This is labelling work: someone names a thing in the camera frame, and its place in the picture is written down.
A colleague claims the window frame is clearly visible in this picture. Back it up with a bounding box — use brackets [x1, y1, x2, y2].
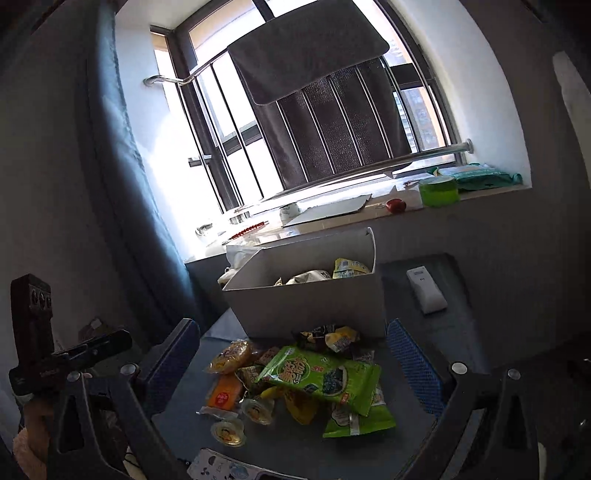
[150, 0, 467, 213]

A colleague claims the yellow-green snack packet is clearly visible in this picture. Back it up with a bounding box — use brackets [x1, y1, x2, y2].
[333, 257, 372, 279]

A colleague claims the dark mesh cloth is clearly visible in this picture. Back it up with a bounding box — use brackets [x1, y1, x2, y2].
[256, 58, 414, 191]

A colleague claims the blue curtain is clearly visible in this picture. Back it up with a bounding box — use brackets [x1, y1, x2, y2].
[76, 0, 195, 324]

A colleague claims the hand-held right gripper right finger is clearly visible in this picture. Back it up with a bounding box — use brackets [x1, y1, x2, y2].
[387, 318, 541, 480]

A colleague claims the white remote control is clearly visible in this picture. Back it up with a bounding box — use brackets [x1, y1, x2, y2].
[406, 267, 448, 315]

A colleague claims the clear-wrapped round pastry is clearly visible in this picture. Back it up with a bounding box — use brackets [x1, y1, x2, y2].
[205, 339, 254, 374]

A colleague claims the green wet wipes pack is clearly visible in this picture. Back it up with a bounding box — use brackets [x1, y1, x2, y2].
[436, 162, 522, 192]

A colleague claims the dark snack packet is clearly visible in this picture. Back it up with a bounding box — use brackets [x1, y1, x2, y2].
[295, 325, 340, 352]

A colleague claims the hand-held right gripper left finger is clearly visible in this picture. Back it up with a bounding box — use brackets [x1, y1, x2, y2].
[46, 318, 201, 480]

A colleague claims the green round container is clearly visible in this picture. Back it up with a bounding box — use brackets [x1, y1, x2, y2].
[418, 175, 460, 208]

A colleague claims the jelly cup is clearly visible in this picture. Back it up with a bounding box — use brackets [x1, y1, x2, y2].
[240, 397, 276, 425]
[210, 418, 245, 448]

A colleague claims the red bead string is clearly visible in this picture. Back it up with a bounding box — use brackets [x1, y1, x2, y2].
[231, 222, 269, 237]

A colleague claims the orange snack packet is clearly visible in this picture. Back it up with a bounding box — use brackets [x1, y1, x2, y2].
[198, 374, 243, 414]

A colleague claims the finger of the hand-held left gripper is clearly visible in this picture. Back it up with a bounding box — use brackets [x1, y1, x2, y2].
[52, 329, 134, 371]

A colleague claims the thin metal hanging rod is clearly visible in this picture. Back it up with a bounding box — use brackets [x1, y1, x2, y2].
[143, 53, 232, 88]

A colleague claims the pale yellow snack packet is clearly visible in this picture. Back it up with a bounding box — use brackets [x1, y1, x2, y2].
[325, 327, 360, 354]

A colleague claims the small green snack bag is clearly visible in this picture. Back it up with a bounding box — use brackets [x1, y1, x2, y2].
[322, 388, 397, 438]

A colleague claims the white cardboard box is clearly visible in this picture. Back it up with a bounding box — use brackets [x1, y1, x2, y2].
[222, 226, 387, 340]

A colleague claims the flat cardboard sheet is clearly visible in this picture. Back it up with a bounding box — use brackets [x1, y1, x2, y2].
[281, 194, 372, 228]

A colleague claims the blue table cover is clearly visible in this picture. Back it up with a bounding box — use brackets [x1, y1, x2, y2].
[152, 251, 490, 480]

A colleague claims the phone with cartoon case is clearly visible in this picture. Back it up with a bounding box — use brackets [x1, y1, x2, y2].
[187, 448, 278, 480]

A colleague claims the large green snack bag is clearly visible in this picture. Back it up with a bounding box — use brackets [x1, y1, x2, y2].
[259, 345, 382, 416]

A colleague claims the grey towel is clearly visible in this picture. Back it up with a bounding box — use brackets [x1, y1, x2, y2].
[228, 0, 403, 106]

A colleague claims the white snack packet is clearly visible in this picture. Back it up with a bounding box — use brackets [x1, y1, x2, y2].
[274, 270, 333, 286]

